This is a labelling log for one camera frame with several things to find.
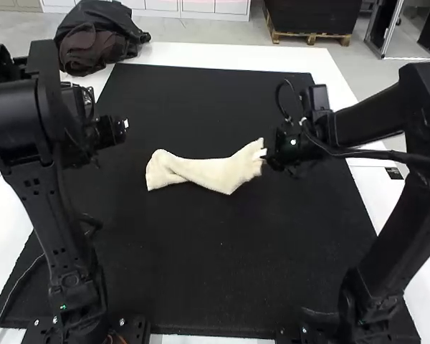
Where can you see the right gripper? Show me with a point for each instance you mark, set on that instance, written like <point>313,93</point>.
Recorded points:
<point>292,145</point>

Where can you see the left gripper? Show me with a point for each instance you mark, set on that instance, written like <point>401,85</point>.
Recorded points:
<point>111,130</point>

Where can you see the pale towel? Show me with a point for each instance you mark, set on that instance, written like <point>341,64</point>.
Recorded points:
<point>200,170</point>

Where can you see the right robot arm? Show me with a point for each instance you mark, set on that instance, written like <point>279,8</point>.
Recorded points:
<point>408,200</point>

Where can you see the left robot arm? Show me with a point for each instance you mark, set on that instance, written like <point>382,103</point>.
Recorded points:
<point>25,118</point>

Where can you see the black clothing heap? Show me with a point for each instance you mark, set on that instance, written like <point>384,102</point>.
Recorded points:
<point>93,39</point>

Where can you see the wooden pallet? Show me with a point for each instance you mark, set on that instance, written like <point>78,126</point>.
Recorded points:
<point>310,36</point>

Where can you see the black mat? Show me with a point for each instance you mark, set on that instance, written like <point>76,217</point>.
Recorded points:
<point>208,233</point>

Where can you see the black crate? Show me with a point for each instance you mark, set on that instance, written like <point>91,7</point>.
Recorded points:
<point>311,14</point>

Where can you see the white cupboard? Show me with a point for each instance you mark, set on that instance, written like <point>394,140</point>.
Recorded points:
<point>165,6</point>

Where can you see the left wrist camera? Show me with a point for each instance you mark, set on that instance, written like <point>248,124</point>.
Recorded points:
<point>79,100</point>

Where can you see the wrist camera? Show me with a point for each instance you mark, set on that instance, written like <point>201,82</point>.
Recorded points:
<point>79,100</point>
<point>320,96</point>

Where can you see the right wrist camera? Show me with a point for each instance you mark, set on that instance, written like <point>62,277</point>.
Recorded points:
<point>320,96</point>

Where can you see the metal frame trolley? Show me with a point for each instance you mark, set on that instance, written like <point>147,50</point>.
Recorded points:
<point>383,28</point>

